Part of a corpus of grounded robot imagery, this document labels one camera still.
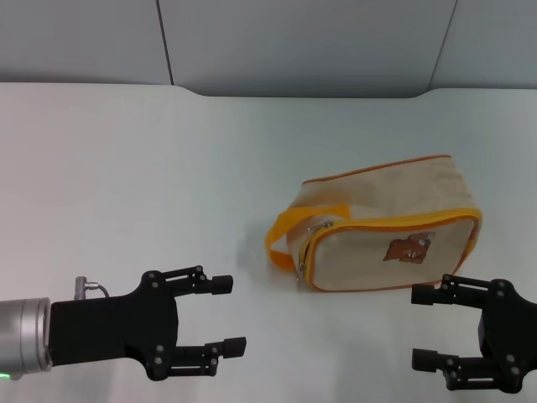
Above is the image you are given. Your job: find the silver left wrist cable connector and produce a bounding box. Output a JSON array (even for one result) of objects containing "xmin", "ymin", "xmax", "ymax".
[{"xmin": 74, "ymin": 275, "xmax": 112, "ymax": 301}]

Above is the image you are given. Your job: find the beige food bag orange trim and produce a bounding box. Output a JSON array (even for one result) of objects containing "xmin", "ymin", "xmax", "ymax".
[{"xmin": 264, "ymin": 154, "xmax": 484, "ymax": 296}]

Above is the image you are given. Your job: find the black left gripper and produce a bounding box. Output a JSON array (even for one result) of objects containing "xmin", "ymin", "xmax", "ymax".
[{"xmin": 49, "ymin": 264, "xmax": 248, "ymax": 382}]

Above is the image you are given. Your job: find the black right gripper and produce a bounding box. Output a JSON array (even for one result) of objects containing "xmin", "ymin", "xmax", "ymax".
[{"xmin": 410, "ymin": 274, "xmax": 537, "ymax": 395}]

